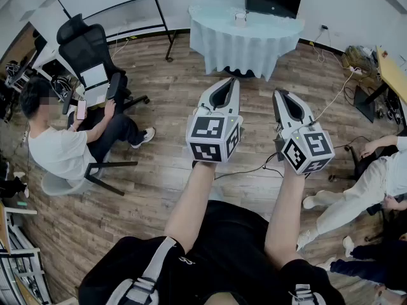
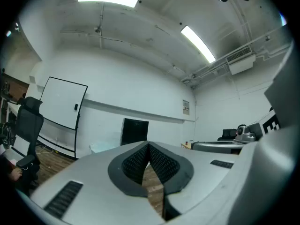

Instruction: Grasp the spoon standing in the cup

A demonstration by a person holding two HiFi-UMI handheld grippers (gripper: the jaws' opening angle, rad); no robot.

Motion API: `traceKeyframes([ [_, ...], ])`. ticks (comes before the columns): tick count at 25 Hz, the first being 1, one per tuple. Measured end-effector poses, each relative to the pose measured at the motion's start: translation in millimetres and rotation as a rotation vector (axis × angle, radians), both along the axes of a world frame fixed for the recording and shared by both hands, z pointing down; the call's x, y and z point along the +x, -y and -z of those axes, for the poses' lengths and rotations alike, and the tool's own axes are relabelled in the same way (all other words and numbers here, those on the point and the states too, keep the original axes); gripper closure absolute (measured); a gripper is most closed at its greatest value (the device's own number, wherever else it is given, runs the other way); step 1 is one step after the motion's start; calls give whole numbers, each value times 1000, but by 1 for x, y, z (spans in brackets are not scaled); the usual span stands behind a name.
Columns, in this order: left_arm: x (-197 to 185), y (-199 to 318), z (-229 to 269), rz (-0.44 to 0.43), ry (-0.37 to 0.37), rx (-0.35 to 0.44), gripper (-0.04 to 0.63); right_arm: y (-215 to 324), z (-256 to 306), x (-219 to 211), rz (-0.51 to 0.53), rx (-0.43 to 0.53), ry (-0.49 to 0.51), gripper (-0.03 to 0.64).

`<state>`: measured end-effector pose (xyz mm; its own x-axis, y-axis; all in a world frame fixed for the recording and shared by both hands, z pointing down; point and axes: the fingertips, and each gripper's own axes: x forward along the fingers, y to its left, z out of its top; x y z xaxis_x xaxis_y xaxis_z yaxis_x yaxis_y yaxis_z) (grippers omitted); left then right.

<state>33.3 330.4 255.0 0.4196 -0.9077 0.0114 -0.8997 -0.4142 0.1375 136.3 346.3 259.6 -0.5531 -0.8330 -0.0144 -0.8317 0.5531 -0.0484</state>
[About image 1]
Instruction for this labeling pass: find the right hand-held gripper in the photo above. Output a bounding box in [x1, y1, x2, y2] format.
[272, 89, 335, 175]

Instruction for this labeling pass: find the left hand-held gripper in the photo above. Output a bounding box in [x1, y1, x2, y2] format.
[185, 77, 244, 164]

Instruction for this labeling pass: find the person's left forearm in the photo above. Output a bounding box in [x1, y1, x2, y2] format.
[164, 161, 219, 254]

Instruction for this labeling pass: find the person's right forearm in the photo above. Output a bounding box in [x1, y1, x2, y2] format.
[264, 166, 308, 269]

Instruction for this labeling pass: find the round table with pale tablecloth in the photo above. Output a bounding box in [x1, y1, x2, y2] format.
[189, 0, 305, 82]

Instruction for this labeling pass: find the black desk leg base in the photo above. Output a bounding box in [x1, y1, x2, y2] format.
[353, 83, 390, 124]

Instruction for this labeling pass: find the black swivel chair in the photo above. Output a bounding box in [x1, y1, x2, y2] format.
[328, 144, 382, 183]

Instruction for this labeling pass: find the yellow wooden desk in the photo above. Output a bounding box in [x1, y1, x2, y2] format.
[376, 45, 407, 105]

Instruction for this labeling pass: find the silver laptop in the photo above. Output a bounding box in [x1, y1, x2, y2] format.
[79, 62, 111, 108]

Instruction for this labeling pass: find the black mesh office chair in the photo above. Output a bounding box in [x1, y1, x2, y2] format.
[56, 13, 150, 114]

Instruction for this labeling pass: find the person's black clothing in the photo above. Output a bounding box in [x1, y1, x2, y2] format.
[78, 200, 347, 305]

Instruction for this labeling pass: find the grey chair with black legs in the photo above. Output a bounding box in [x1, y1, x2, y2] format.
[41, 160, 139, 197]

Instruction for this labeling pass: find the cluttered white desk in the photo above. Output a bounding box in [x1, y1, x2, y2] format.
[0, 20, 82, 114]

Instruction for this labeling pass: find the metal shelf rack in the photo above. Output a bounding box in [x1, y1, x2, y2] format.
[0, 201, 53, 305]

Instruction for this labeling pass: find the white cable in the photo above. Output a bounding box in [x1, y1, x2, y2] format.
[313, 68, 360, 121]

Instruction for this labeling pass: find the black cable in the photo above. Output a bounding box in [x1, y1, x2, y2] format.
[214, 152, 286, 181]

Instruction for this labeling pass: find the pile of cables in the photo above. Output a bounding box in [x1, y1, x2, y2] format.
[341, 44, 378, 71]

